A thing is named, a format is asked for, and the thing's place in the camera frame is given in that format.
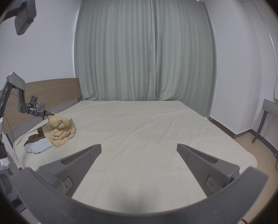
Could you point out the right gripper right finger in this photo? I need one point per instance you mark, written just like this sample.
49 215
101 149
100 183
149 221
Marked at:
199 164

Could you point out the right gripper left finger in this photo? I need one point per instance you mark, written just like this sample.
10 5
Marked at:
78 164

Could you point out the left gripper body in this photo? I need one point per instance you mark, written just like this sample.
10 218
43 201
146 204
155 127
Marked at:
39 112

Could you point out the tan shorts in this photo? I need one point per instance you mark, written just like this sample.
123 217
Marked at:
62 129

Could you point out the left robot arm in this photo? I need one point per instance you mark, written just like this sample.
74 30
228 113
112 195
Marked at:
21 98

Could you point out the bed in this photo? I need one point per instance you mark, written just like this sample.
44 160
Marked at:
139 125

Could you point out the brown garment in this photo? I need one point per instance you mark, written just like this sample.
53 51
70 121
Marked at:
35 138

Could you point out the white garment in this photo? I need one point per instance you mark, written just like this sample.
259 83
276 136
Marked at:
38 148

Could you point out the grey table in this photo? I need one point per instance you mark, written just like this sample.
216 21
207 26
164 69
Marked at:
272 107

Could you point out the grey-green curtain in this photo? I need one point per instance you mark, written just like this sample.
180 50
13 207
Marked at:
183 55
111 43

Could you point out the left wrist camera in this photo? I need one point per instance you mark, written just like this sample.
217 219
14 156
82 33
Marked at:
33 101

